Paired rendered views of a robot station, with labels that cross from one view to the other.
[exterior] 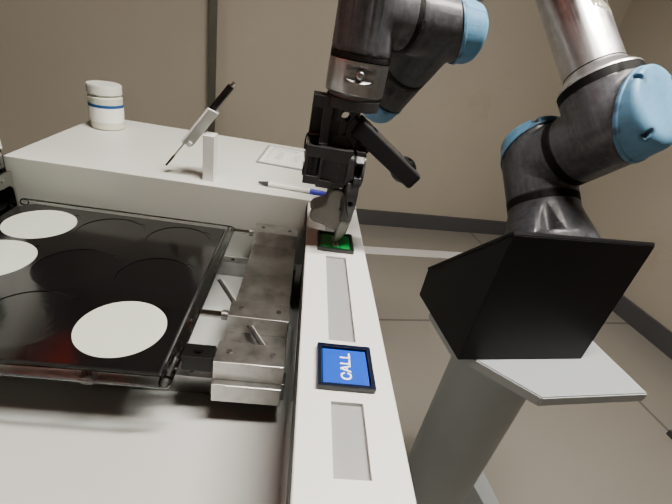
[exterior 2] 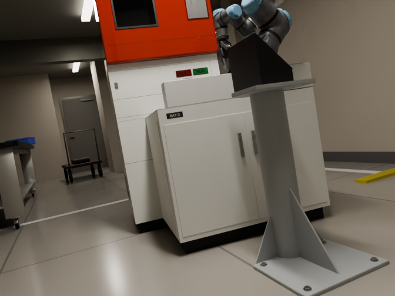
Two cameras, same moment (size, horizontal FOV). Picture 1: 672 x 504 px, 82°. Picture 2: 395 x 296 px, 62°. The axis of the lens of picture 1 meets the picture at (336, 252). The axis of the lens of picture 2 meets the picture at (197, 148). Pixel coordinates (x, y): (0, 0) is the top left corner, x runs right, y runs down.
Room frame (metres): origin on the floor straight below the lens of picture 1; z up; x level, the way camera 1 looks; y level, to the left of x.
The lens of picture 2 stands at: (0.07, -1.88, 0.69)
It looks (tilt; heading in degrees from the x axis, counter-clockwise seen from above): 3 degrees down; 84
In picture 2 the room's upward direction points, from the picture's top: 10 degrees counter-clockwise
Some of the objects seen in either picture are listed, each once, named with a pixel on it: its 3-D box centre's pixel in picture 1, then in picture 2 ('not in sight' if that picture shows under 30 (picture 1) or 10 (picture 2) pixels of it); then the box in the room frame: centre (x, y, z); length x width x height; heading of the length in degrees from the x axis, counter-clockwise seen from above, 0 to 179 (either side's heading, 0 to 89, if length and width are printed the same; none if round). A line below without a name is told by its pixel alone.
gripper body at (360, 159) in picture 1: (339, 142); (224, 48); (0.54, 0.03, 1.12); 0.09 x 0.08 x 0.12; 98
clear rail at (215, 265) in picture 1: (207, 284); not in sight; (0.46, 0.18, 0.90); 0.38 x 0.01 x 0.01; 8
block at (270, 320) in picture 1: (259, 318); not in sight; (0.41, 0.08, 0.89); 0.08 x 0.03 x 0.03; 98
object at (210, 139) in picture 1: (200, 142); not in sight; (0.69, 0.28, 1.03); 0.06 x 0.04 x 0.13; 98
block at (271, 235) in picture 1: (276, 235); not in sight; (0.65, 0.12, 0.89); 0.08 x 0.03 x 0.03; 98
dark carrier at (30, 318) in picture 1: (75, 269); not in sight; (0.43, 0.36, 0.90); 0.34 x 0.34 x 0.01; 8
